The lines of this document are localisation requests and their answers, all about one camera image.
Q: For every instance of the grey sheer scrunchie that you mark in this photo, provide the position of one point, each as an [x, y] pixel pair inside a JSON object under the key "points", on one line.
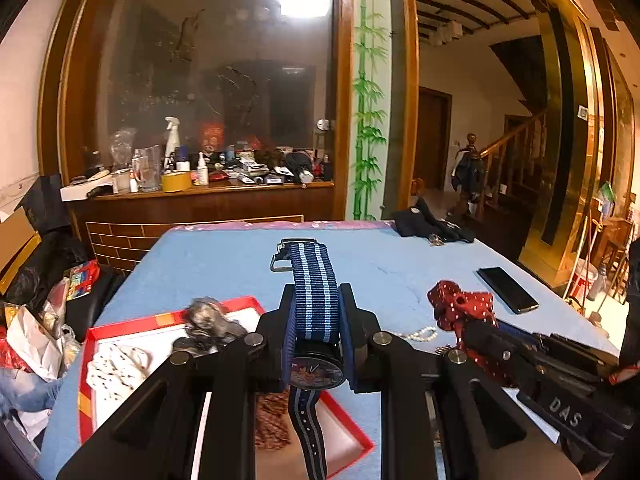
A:
{"points": [[210, 317]]}

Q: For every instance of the white polka-dot scrunchie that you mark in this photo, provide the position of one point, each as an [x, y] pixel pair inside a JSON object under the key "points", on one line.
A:
{"points": [[112, 367]]}

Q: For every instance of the white spray bottle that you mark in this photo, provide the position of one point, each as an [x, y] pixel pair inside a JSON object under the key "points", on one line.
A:
{"points": [[171, 142]]}

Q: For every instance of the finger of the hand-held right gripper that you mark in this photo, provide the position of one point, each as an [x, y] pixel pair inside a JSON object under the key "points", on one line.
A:
{"points": [[506, 357], [565, 346]]}

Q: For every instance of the white bucket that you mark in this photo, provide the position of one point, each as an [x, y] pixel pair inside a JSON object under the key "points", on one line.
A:
{"points": [[582, 280]]}

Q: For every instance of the red snack packet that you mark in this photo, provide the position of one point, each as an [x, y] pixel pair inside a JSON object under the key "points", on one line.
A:
{"points": [[82, 276]]}

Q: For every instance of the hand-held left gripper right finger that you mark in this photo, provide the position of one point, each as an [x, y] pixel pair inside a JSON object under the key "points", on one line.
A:
{"points": [[348, 335]]}

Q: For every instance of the large glass panel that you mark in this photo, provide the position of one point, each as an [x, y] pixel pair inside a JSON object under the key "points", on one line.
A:
{"points": [[215, 75]]}

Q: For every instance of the cardboard box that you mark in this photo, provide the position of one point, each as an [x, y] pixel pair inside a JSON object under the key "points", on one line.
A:
{"points": [[15, 240]]}

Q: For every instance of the dark jacket on post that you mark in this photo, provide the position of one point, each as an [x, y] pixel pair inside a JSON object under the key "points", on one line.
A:
{"points": [[467, 170]]}

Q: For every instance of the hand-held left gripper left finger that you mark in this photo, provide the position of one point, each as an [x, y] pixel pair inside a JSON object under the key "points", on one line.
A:
{"points": [[288, 330]]}

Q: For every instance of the wooden chair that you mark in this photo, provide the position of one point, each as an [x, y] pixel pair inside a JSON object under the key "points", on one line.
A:
{"points": [[615, 240]]}

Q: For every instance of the small white bottle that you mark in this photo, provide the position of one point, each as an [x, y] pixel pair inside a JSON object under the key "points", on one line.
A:
{"points": [[202, 174]]}

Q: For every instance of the ceiling lamp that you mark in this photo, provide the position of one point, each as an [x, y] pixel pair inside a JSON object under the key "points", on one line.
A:
{"points": [[446, 32]]}

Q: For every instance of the green box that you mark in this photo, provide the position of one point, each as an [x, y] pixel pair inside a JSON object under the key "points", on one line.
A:
{"points": [[606, 193]]}

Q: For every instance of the dark cloth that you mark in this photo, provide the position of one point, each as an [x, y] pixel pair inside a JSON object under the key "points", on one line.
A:
{"points": [[420, 222]]}

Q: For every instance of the red polka-dot bow clip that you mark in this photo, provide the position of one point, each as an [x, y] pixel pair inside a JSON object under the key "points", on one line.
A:
{"points": [[465, 305]]}

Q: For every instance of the wooden staircase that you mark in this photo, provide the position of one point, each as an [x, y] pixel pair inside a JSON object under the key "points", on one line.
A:
{"points": [[510, 160]]}

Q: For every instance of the black paper bag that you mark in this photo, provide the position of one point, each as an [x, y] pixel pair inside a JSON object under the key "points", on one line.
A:
{"points": [[45, 205]]}

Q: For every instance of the blue tablecloth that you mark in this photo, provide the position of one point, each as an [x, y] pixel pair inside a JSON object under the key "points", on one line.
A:
{"points": [[225, 260]]}

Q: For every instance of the white tray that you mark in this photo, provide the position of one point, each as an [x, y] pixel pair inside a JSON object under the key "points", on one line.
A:
{"points": [[82, 191]]}

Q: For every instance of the white plastic bag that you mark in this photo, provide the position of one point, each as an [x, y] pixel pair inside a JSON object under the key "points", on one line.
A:
{"points": [[30, 335]]}

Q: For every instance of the bunch of keys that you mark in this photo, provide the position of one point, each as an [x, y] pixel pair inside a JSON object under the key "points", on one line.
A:
{"points": [[436, 241]]}

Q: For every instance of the glass jar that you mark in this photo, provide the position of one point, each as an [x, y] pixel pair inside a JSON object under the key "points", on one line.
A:
{"points": [[120, 181]]}

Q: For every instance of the red gift box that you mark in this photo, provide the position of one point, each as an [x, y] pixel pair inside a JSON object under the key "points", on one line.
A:
{"points": [[160, 335]]}

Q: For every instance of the green bamboo wall decal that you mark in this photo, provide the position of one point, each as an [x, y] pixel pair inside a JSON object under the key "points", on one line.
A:
{"points": [[370, 110]]}

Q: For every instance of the pile of clutter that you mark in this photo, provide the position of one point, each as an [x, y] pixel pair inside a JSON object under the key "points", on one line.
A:
{"points": [[260, 165]]}

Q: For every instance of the wooden cabinet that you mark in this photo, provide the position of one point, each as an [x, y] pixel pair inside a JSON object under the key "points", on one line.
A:
{"points": [[200, 207]]}

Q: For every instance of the brown wooden door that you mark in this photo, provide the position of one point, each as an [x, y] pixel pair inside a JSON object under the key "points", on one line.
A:
{"points": [[432, 140]]}

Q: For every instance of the grey bottle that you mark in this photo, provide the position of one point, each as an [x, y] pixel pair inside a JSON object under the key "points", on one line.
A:
{"points": [[600, 284]]}

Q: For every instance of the yellow tape roll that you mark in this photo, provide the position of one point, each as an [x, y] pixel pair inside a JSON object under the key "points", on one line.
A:
{"points": [[176, 182]]}

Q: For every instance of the glass mug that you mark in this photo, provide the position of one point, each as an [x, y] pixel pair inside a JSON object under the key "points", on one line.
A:
{"points": [[147, 170]]}

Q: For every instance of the blue denim cloth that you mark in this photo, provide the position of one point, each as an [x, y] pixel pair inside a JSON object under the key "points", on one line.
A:
{"points": [[25, 392]]}

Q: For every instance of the black plastic bag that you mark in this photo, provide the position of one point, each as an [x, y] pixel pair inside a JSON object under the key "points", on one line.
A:
{"points": [[40, 270]]}

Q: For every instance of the black smartphone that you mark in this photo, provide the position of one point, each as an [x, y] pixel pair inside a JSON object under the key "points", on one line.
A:
{"points": [[507, 290]]}

